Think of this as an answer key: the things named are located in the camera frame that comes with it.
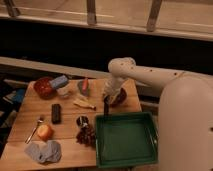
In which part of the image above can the green plastic tray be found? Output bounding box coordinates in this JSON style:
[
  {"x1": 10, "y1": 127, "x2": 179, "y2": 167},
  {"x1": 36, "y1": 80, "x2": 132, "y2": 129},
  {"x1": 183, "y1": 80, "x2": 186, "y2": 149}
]
[{"x1": 95, "y1": 112, "x2": 158, "y2": 168}]

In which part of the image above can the yellow banana toy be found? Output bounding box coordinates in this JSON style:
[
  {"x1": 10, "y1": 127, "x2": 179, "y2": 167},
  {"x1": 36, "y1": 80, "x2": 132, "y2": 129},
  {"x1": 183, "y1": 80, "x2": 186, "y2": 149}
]
[{"x1": 73, "y1": 99, "x2": 96, "y2": 110}]

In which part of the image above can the metal spoon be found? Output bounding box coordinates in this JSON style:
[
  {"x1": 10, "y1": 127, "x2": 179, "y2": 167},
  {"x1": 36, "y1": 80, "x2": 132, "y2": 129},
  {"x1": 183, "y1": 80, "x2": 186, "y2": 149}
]
[{"x1": 25, "y1": 115, "x2": 44, "y2": 144}]

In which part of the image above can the blue sponge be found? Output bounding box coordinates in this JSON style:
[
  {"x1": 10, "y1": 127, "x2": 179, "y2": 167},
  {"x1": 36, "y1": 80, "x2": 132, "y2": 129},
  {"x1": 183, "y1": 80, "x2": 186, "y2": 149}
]
[{"x1": 50, "y1": 75, "x2": 69, "y2": 89}]

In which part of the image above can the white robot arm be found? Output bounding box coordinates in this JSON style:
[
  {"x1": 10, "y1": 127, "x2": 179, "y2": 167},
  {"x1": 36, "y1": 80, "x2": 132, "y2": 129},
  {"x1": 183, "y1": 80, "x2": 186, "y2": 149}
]
[{"x1": 104, "y1": 57, "x2": 213, "y2": 171}]

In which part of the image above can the grey blue cloth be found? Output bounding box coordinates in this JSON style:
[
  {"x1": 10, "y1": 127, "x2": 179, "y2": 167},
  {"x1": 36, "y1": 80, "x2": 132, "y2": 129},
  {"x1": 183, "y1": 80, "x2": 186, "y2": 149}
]
[{"x1": 25, "y1": 140, "x2": 62, "y2": 164}]

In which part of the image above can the orange yellow fruit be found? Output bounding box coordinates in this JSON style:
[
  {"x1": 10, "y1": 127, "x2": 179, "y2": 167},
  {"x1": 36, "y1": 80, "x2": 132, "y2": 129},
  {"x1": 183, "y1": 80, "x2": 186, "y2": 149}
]
[{"x1": 37, "y1": 125, "x2": 53, "y2": 141}]

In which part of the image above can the black rectangular block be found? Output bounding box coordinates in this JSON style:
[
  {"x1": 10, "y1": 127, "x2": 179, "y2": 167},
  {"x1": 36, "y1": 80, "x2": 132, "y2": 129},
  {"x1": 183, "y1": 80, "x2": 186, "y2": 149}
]
[{"x1": 51, "y1": 104, "x2": 61, "y2": 124}]

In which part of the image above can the wooden board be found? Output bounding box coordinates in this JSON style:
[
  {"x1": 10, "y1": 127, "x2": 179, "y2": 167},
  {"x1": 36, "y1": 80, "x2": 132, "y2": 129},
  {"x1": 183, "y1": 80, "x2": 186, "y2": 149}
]
[{"x1": 0, "y1": 78, "x2": 143, "y2": 171}]

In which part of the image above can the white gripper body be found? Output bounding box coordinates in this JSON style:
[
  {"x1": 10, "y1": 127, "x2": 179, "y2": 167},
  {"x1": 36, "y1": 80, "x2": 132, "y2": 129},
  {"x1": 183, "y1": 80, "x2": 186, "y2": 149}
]
[{"x1": 102, "y1": 79, "x2": 122, "y2": 103}]

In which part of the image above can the brown pine cone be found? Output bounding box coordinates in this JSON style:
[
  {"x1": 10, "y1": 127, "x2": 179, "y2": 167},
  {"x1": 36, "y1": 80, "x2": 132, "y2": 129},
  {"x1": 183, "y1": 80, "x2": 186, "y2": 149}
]
[{"x1": 76, "y1": 124, "x2": 96, "y2": 148}]

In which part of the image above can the small dark round cup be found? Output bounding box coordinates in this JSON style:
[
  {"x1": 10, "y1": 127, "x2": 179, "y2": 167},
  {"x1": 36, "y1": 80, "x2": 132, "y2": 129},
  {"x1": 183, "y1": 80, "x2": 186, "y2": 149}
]
[{"x1": 76, "y1": 116, "x2": 89, "y2": 128}]

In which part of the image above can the red bowl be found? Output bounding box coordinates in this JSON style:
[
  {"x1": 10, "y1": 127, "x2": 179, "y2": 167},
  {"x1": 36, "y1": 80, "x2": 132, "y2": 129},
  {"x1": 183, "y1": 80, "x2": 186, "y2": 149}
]
[{"x1": 33, "y1": 77, "x2": 55, "y2": 99}]

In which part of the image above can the purple bowl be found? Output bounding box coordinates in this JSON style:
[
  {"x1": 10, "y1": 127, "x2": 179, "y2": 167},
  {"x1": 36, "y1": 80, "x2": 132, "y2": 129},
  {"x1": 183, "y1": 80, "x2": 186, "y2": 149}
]
[{"x1": 109, "y1": 88, "x2": 127, "y2": 107}]

